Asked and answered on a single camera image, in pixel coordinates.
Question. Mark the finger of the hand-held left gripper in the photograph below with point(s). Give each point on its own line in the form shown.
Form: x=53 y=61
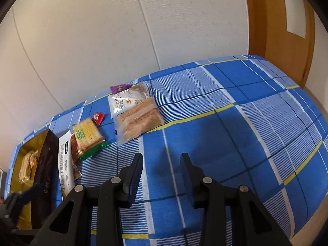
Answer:
x=28 y=194

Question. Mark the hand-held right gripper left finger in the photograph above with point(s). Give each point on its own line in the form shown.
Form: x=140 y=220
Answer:
x=132 y=187

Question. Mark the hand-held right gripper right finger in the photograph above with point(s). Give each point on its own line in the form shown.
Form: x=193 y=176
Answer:
x=191 y=187

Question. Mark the clear orange floss packet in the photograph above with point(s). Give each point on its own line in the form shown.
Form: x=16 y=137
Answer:
x=27 y=167

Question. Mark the gold-lined brown box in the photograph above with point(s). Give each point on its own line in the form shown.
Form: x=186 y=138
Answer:
x=43 y=164

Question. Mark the long white snack packet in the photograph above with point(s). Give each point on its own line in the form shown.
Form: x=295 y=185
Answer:
x=65 y=169

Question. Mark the clear floss cake packet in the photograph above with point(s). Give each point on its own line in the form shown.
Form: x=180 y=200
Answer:
x=138 y=123

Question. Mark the red gold snack packet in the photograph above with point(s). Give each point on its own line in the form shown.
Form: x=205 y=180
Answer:
x=73 y=146

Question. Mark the green cracker packet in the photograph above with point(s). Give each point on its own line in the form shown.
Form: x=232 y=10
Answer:
x=88 y=133

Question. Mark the small red white candy packet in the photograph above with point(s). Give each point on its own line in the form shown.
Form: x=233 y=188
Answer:
x=98 y=117

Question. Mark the blue plaid bedsheet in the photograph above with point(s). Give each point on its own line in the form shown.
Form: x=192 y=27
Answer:
x=230 y=133

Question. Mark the purple snack packet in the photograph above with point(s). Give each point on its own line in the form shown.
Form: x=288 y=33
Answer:
x=119 y=89

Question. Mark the wooden door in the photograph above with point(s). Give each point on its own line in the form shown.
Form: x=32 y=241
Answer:
x=269 y=30

